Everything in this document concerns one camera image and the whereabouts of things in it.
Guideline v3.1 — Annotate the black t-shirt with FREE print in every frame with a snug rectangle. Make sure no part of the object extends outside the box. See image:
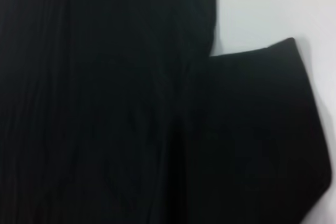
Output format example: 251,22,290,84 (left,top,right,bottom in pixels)
0,0,333,224

